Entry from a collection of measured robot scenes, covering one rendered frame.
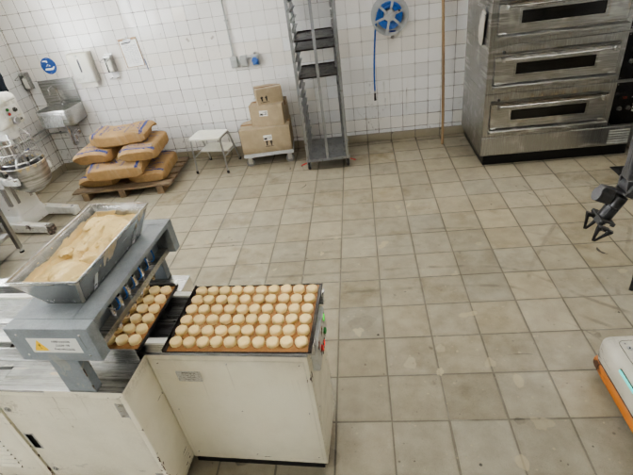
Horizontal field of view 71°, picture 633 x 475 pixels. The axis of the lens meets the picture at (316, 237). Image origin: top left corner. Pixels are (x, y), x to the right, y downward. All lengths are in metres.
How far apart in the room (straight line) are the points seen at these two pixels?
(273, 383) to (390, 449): 0.83
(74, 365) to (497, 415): 2.02
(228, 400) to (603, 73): 4.35
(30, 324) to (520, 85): 4.28
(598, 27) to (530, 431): 3.51
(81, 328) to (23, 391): 0.55
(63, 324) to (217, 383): 0.65
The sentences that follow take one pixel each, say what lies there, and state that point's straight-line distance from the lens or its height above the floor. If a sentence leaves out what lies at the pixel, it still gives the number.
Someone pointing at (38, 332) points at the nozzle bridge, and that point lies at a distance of 1.84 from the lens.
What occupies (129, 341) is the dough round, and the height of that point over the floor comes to 0.92.
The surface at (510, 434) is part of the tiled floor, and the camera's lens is 2.63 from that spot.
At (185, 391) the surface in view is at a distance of 2.14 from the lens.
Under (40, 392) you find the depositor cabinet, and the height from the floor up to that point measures 0.83.
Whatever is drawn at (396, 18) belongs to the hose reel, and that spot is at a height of 1.41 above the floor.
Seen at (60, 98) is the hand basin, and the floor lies 0.98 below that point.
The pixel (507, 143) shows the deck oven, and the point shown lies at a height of 0.24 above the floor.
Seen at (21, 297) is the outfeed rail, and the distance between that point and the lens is 2.65.
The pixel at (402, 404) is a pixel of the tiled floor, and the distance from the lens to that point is 2.65.
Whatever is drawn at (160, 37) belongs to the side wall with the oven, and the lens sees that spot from 5.93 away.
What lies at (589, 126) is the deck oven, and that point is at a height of 0.34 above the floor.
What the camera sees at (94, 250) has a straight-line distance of 1.93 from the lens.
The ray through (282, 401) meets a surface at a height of 0.56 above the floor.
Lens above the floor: 2.15
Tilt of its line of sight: 33 degrees down
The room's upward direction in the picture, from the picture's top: 8 degrees counter-clockwise
